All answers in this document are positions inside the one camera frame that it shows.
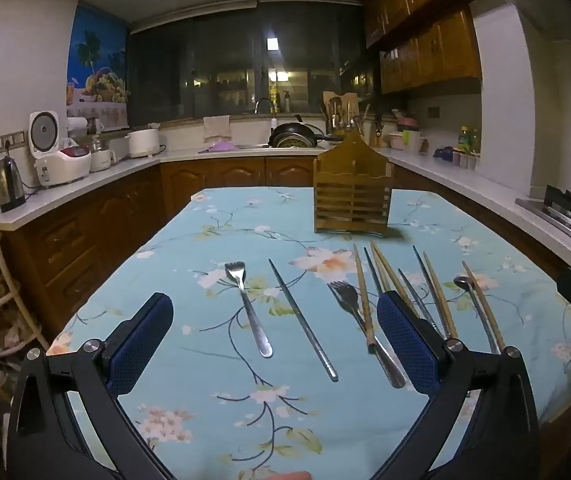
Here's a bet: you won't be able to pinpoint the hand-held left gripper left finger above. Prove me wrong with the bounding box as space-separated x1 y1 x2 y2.
6 291 174 480

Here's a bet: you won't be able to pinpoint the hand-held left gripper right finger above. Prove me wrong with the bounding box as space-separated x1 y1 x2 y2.
376 290 540 480

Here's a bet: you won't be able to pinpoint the plain wooden chopstick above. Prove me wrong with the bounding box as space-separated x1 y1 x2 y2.
422 252 459 341
373 243 420 319
369 242 397 295
461 260 507 352

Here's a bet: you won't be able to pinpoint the wooden chopstick with carved handle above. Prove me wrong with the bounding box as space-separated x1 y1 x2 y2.
353 243 378 352

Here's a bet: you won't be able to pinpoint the dark steel fork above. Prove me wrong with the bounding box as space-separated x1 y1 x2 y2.
327 280 407 389

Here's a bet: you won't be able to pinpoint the small metal spoon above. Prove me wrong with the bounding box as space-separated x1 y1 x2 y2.
453 275 500 356

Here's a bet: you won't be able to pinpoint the wooden slatted utensil holder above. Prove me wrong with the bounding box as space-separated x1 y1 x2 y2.
313 132 393 235

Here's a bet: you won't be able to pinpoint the gas stove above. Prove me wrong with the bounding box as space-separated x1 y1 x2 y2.
515 184 571 247

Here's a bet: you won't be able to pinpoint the blue floral tablecloth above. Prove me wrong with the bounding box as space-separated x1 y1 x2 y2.
48 186 571 480

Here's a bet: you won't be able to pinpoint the silver fork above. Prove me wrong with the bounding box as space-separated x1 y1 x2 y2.
224 261 274 359

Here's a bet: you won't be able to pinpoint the white tiered storage rack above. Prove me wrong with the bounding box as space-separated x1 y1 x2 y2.
0 230 47 447

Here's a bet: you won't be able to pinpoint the yellow oil bottle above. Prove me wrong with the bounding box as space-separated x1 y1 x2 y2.
457 125 479 154

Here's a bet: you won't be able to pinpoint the small glass lidded pot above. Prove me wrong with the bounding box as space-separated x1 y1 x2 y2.
89 135 117 173

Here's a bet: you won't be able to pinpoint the white round cooking pot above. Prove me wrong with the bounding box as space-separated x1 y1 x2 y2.
124 128 162 159

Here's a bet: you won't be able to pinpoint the white rice cooker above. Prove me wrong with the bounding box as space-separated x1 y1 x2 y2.
28 110 92 189

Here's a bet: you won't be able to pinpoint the steel electric kettle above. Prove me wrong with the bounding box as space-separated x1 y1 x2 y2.
0 155 27 214

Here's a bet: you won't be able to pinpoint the stacked pink plastic containers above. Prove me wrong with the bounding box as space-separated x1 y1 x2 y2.
389 109 425 152

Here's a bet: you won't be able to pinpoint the hanging beige dish towel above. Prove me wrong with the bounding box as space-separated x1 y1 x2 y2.
202 115 232 143

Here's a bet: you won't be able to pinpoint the black wok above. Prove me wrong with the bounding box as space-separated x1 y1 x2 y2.
268 121 345 149

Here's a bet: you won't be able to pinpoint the countertop cutlery caddy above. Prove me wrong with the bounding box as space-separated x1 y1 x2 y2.
319 91 362 137

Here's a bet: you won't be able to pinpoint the wooden upper cabinets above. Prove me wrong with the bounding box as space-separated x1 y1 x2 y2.
358 0 492 97

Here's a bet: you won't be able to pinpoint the dark kitchen window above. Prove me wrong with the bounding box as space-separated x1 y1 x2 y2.
129 2 367 124

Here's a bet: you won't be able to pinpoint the wall power outlet strip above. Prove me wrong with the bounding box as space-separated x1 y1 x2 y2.
0 130 29 155

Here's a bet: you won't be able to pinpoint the beach fruit wall poster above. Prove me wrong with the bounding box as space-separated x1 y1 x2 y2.
66 4 130 132

